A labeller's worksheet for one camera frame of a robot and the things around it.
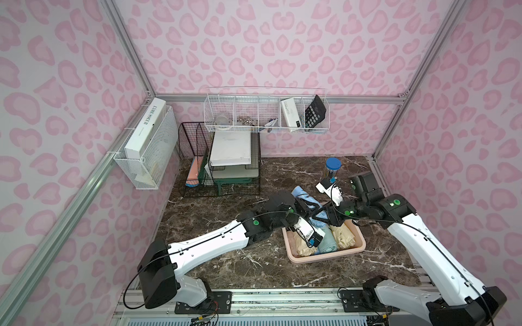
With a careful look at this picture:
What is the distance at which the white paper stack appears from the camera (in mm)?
891

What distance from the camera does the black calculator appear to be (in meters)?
0.90

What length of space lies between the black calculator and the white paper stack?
0.95 feet
